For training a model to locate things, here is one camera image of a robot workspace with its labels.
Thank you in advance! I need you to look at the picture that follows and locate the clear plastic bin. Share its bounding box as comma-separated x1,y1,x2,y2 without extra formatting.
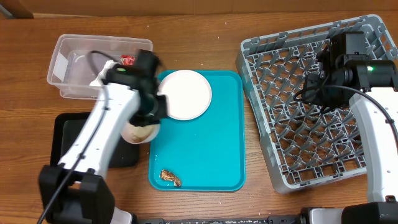
47,34,153,100

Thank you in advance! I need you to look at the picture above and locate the black table edge rail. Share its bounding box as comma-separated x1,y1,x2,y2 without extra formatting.
136,207,343,224

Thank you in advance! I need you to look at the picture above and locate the grey dishwasher rack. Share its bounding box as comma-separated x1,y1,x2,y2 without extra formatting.
236,14,397,194

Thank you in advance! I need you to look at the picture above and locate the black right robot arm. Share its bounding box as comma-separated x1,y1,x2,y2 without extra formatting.
297,54,397,223

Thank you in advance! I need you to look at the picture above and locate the teal plastic tray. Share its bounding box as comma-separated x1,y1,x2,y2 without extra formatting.
148,70,246,192

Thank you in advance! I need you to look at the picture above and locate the pink round plate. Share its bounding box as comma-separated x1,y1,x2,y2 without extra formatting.
159,70,212,121

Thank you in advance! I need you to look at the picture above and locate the brown food scrap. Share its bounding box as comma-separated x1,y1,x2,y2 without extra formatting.
160,169,182,187

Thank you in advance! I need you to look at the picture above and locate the red snack wrapper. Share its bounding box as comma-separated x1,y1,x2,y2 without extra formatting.
120,55,136,65

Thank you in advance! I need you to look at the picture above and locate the black tray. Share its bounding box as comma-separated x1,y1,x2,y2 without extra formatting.
50,112,139,168

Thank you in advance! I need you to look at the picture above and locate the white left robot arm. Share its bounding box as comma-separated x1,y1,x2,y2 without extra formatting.
38,62,167,223

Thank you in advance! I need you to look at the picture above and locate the pink bowl with rice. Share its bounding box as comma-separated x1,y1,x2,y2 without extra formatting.
121,123,160,144

